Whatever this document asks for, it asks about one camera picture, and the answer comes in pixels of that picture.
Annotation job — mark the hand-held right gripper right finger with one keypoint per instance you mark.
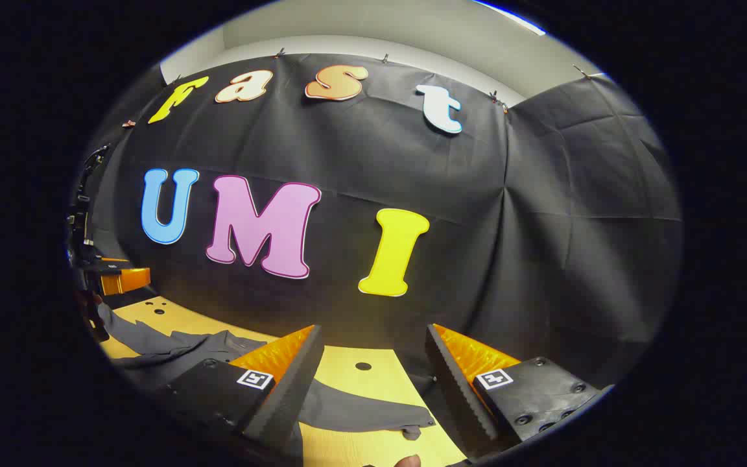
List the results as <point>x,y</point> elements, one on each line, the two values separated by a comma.
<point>454,395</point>

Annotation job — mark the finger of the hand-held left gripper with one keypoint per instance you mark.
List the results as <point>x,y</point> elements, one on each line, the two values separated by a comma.
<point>111,264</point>
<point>126,281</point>

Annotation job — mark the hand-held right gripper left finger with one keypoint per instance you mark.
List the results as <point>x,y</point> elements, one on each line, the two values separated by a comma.
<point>296,389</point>

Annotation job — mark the grey collared shirt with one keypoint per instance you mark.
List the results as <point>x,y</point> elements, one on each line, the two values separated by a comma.
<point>360,408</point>

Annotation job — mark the black backdrop cloth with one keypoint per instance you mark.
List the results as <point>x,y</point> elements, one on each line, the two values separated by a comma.
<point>360,162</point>

